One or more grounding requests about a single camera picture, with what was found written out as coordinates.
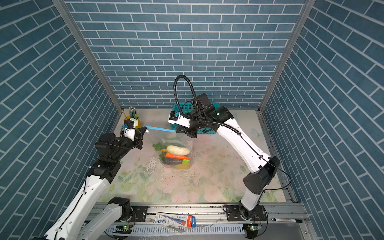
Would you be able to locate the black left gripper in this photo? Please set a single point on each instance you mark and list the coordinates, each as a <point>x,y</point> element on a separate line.
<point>138,138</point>

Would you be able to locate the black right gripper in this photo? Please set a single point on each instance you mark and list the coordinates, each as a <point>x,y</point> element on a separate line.
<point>188,130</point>

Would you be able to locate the green toy lettuce leaf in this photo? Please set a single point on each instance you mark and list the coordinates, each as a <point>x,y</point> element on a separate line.
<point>159,147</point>

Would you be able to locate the orange toy carrot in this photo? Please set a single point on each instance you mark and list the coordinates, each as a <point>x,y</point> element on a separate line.
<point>172,156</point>

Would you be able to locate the white toy radish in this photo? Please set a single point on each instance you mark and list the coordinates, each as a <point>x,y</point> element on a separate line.
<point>179,151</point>

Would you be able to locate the black toy eggplant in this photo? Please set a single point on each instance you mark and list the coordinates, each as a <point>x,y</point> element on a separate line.
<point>172,162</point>

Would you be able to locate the clear zip top bag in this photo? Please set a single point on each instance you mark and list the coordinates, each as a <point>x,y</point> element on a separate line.
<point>169,137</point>

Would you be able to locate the yellow toy potato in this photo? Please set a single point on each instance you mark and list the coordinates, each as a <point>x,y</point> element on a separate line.
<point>183,166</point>

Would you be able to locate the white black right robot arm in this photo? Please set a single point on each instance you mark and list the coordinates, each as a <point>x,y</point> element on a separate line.
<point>262,167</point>

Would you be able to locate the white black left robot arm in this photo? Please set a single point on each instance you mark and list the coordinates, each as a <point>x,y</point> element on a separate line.
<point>111,149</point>

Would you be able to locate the yellow metal pen bucket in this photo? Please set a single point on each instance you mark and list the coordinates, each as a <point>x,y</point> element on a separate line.
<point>132,113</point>

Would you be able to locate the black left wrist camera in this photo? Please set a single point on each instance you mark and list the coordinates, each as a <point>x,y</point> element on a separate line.
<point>131,123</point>

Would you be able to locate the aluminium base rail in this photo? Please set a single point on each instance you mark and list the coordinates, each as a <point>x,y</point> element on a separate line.
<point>212,219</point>

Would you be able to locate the black marker on rail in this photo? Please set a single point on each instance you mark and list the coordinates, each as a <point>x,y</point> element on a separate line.
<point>287,220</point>

